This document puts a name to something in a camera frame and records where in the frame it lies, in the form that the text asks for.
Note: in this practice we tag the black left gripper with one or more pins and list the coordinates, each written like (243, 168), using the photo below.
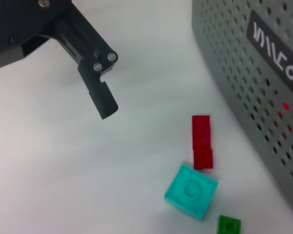
(14, 24)

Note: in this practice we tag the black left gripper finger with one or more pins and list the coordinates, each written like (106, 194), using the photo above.
(97, 92)

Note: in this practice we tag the teal square block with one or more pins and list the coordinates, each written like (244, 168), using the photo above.
(190, 192)

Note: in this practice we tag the dark green block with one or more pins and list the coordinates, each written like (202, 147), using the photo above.
(228, 225)

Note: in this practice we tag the dark red long block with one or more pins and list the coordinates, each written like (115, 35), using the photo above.
(202, 141)

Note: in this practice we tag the grey perforated storage bin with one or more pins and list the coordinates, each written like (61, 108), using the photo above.
(246, 73)

